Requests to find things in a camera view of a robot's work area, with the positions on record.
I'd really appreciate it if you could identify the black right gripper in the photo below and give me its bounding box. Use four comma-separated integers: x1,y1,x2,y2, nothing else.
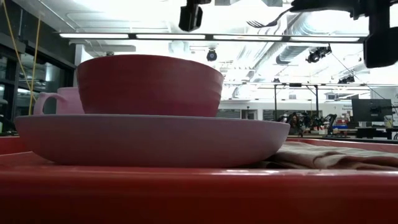
291,0,398,68

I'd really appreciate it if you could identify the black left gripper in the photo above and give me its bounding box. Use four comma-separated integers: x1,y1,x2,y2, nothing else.
178,0,212,33

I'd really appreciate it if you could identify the teal handled metal fork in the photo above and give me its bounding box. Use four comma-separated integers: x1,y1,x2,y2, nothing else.
246,7,294,29

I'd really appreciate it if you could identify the pink bowl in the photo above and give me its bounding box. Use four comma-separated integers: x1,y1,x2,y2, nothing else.
76,54,224,118

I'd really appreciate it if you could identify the lavender round plate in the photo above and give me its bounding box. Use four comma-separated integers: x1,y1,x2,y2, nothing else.
14,114,291,169

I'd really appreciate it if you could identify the pink ribbed mug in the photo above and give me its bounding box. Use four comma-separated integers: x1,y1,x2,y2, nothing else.
33,86,85,116

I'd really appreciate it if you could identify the beige napkin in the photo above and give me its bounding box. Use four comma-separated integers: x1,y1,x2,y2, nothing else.
257,141,398,171

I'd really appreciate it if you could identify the red plastic tray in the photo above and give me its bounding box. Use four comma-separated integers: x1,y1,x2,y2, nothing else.
0,136,398,224

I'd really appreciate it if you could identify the black ceiling-hung device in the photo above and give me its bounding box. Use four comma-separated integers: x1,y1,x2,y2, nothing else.
306,45,332,65

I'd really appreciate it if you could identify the black monitor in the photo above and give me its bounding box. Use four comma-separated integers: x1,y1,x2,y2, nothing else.
351,98,393,123

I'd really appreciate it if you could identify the black aluminium table frame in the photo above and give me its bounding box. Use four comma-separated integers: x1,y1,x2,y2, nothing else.
58,32,366,44

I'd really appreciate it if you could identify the silver ventilation duct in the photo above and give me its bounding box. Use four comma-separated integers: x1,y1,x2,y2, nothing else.
275,12,315,65

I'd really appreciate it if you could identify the black background station frame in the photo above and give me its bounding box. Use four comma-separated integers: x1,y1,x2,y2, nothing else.
223,81,321,122

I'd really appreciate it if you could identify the yellow extension cable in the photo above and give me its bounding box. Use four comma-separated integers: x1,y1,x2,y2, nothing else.
1,0,35,102
28,18,43,116

